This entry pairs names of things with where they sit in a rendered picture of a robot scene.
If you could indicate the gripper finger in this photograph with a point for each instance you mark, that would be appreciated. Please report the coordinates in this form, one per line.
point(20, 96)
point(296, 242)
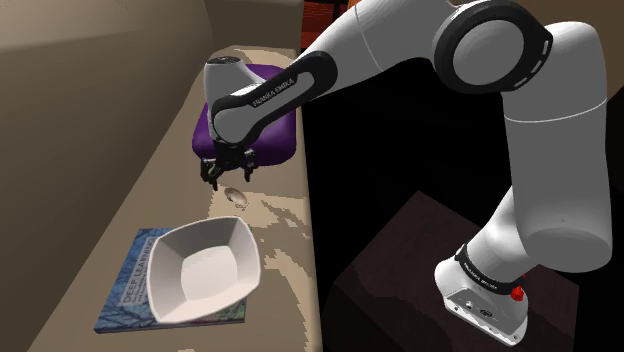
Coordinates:
point(212, 176)
point(248, 170)

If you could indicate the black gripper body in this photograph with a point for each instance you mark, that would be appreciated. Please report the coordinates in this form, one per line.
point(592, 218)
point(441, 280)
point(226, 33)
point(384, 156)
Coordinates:
point(228, 157)

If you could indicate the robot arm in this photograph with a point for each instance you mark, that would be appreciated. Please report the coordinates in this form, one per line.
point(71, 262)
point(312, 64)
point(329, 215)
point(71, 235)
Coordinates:
point(551, 161)

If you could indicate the small grey oval object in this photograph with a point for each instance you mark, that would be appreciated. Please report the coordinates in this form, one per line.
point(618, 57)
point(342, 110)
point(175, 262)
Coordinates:
point(236, 197)

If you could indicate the purple cushion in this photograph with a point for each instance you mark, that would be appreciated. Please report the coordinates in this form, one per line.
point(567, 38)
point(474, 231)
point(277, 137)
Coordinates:
point(273, 141)

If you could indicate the white square bowl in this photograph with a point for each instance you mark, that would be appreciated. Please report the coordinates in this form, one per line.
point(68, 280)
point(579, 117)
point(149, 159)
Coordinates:
point(209, 273)

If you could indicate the beige sofa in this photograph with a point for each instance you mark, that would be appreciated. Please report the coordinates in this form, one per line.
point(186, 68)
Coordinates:
point(73, 146)

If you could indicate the blue book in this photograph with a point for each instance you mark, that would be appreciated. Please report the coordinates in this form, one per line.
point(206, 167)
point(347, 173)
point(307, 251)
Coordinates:
point(128, 292)

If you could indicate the dark robot stand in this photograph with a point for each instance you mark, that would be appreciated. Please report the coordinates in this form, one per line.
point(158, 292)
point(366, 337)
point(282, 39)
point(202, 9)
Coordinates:
point(390, 273)

